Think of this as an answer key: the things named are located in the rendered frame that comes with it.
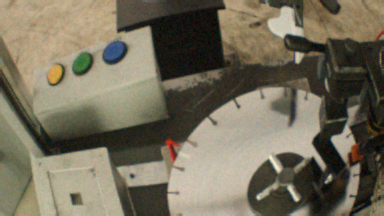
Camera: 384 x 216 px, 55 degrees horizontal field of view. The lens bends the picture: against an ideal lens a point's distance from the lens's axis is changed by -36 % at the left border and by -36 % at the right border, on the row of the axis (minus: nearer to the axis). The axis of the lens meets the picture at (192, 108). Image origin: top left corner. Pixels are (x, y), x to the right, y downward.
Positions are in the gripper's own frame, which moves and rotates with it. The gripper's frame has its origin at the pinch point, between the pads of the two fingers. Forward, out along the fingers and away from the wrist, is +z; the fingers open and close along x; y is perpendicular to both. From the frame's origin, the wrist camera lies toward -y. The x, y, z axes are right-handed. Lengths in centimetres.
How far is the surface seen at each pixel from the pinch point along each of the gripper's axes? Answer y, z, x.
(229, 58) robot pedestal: 23, 7, -113
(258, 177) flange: 4.6, 16.8, 5.8
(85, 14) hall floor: 92, -10, -128
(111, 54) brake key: 32.0, 3.2, -9.7
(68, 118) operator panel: 41.1, 15.7, -10.2
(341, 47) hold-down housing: -4.3, -3.3, 27.6
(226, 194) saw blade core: 8.7, 19.5, 6.5
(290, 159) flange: 0.0, 14.3, 4.1
